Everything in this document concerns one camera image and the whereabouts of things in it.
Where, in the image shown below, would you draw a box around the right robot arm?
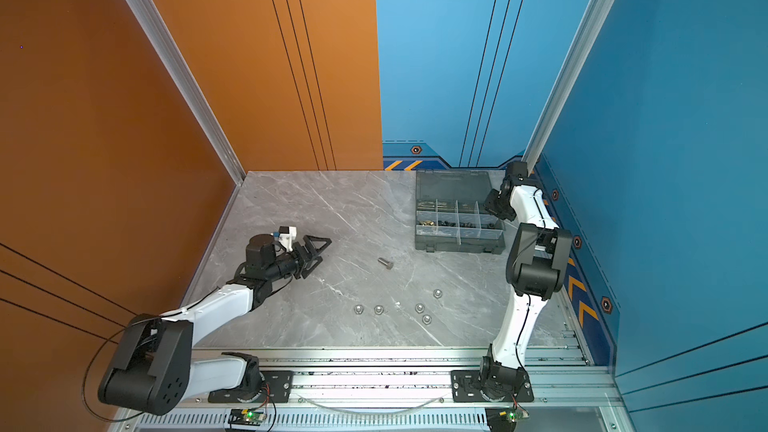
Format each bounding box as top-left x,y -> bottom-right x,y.
478,161 -> 573,403

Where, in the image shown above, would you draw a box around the left aluminium frame post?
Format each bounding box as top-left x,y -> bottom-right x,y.
125,0 -> 246,187

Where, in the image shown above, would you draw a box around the circuit board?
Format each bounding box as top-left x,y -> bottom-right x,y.
485,408 -> 530,432
227,408 -> 268,430

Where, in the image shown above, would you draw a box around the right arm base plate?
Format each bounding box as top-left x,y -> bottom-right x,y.
450,368 -> 535,403

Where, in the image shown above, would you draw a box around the right aluminium frame post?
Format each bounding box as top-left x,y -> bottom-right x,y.
522,0 -> 615,175

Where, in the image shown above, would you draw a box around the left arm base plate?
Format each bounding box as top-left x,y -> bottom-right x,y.
208,370 -> 294,405

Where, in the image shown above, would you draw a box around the silver hex bolt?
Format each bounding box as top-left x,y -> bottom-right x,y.
377,257 -> 394,270

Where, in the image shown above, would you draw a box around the left circuit board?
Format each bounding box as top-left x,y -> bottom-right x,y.
227,408 -> 268,430

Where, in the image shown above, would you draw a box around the right circuit board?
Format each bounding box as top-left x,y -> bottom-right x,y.
485,408 -> 530,432

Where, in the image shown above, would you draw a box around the front aluminium rail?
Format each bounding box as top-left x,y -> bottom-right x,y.
107,346 -> 637,432

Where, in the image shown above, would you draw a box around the aluminium frame post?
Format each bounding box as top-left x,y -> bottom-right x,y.
125,0 -> 246,187
522,0 -> 615,175

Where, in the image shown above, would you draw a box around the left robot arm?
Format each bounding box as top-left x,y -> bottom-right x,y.
97,226 -> 332,415

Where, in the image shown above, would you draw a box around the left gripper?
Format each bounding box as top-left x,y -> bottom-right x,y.
265,237 -> 330,285

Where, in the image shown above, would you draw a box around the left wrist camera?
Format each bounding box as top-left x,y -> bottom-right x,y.
274,226 -> 297,252

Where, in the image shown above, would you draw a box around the clear plastic organizer box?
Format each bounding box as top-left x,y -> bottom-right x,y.
414,170 -> 506,254

